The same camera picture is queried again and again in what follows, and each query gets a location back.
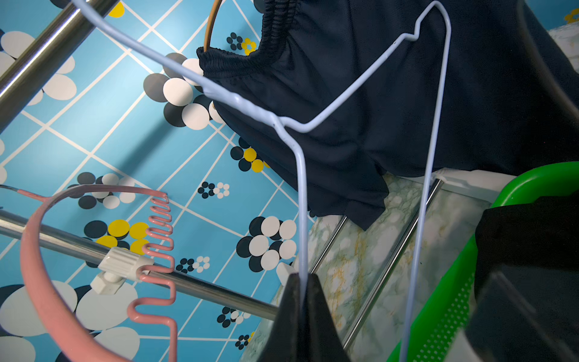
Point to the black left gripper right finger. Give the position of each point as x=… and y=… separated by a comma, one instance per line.
x=321, y=337

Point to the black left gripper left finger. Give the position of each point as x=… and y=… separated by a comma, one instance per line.
x=284, y=339

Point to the pink plastic hanger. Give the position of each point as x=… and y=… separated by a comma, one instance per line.
x=72, y=264

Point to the light blue wire hanger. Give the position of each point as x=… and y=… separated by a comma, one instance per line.
x=236, y=101

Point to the black shorts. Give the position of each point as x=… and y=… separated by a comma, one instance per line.
x=526, y=282

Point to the navy blue shorts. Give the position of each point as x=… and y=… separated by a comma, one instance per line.
x=496, y=113

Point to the wooden hanger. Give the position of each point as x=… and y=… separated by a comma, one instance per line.
x=211, y=23

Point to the green plastic basket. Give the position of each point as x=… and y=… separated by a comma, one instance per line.
x=437, y=333

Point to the white metal clothes rack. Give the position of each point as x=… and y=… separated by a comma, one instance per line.
x=118, y=265

